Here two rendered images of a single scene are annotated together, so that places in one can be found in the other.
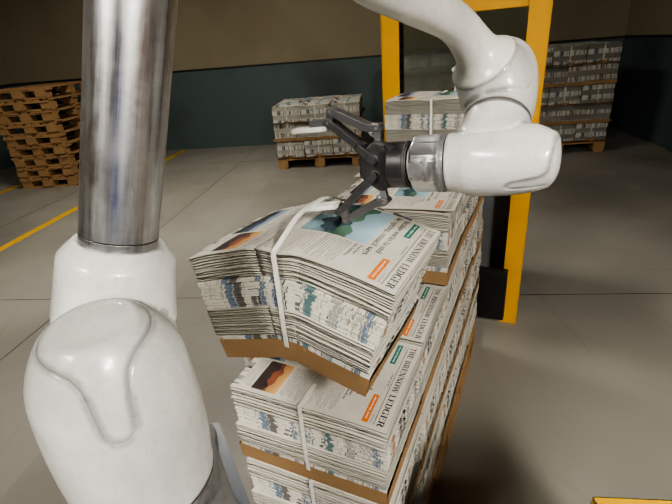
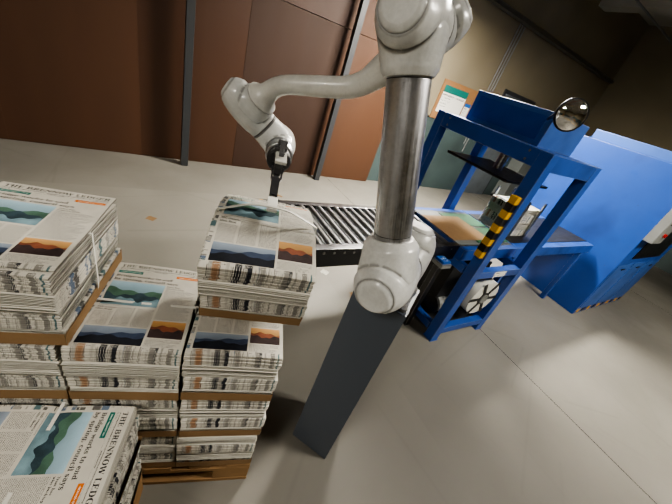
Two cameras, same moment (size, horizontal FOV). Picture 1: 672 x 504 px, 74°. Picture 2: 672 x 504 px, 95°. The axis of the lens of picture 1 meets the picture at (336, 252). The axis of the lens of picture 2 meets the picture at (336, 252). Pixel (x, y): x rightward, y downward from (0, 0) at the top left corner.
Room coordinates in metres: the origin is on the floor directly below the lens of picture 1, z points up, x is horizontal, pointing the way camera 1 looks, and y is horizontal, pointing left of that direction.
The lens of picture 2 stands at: (1.21, 0.74, 1.62)
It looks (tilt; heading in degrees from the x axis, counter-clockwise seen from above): 30 degrees down; 224
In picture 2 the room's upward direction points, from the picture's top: 20 degrees clockwise
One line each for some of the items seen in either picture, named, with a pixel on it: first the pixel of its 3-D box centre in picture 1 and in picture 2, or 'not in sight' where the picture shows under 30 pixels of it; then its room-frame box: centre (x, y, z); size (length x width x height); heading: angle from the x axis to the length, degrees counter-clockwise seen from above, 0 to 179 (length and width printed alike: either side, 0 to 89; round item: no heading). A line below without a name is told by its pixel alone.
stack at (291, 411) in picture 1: (389, 380); (104, 380); (1.22, -0.15, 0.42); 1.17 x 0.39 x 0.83; 154
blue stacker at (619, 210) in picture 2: not in sight; (611, 216); (-3.93, 0.09, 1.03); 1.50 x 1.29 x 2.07; 172
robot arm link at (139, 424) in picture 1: (121, 398); (406, 253); (0.38, 0.25, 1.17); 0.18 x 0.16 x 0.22; 26
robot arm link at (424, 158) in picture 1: (430, 163); (279, 153); (0.69, -0.16, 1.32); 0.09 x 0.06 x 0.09; 152
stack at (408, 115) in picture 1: (436, 240); not in sight; (1.87, -0.47, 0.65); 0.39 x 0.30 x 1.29; 64
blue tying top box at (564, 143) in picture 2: not in sight; (523, 122); (-1.24, -0.34, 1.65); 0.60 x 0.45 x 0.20; 82
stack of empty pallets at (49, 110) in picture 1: (59, 132); not in sight; (6.70, 3.87, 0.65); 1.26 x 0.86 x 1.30; 176
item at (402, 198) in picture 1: (401, 193); (24, 220); (1.33, -0.22, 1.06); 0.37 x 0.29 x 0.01; 66
